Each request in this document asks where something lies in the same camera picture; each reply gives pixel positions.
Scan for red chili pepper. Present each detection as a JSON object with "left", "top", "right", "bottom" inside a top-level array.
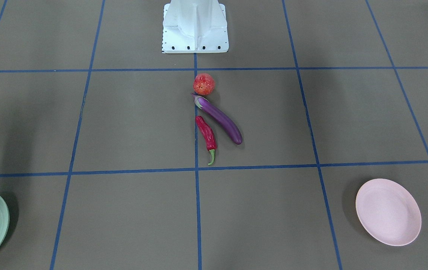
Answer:
[{"left": 195, "top": 115, "right": 217, "bottom": 166}]

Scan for red pomegranate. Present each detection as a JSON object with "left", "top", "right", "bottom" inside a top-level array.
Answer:
[{"left": 193, "top": 73, "right": 216, "bottom": 96}]

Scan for pink plate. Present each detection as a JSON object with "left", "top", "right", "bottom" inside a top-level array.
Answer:
[{"left": 355, "top": 179, "right": 422, "bottom": 246}]

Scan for purple eggplant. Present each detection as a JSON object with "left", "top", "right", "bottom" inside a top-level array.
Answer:
[{"left": 191, "top": 93, "right": 243, "bottom": 145}]

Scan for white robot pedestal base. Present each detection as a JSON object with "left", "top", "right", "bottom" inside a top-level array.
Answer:
[{"left": 162, "top": 0, "right": 229, "bottom": 54}]

